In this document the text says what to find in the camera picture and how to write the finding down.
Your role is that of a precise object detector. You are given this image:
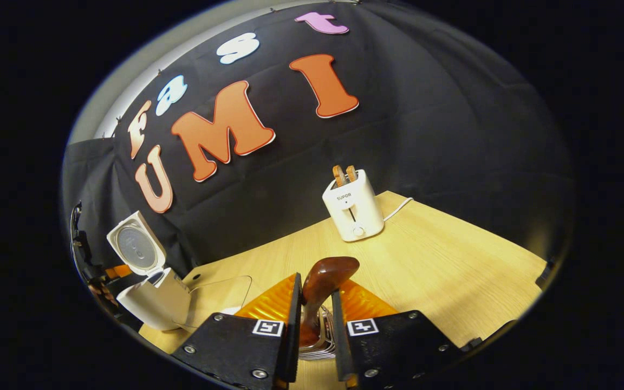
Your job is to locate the white toaster cable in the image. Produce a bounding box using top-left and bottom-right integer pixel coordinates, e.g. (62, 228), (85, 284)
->
(382, 197), (414, 223)

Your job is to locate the black backdrop cloth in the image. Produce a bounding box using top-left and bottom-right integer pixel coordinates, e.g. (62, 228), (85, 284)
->
(62, 0), (575, 282)

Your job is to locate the clear plastic container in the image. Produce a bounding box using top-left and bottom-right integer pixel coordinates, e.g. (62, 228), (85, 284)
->
(174, 275), (253, 334)

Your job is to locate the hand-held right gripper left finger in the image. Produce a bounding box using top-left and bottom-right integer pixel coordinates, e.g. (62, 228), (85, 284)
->
(171, 272), (303, 390)

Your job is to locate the white toaster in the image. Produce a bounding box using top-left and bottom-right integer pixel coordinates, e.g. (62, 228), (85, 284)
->
(322, 169), (385, 242)

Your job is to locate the brown wooden spoon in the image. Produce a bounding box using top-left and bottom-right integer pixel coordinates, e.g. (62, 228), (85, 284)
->
(298, 256), (360, 347)

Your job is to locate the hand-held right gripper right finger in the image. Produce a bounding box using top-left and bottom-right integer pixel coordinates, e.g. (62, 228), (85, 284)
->
(331, 279), (467, 390)

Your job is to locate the white rice cooker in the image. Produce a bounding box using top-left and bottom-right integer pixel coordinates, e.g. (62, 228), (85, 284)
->
(106, 211), (193, 331)

